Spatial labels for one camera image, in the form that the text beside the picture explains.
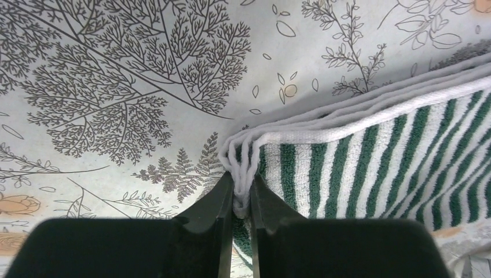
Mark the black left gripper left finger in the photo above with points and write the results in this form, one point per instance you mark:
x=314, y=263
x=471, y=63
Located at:
x=195, y=243

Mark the green white striped towel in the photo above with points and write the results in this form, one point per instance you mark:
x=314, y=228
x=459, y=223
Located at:
x=417, y=149

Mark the floral patterned table mat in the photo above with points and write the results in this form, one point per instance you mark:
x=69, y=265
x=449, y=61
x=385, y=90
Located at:
x=118, y=109

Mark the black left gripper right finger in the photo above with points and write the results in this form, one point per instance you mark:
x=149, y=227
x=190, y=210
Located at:
x=286, y=244

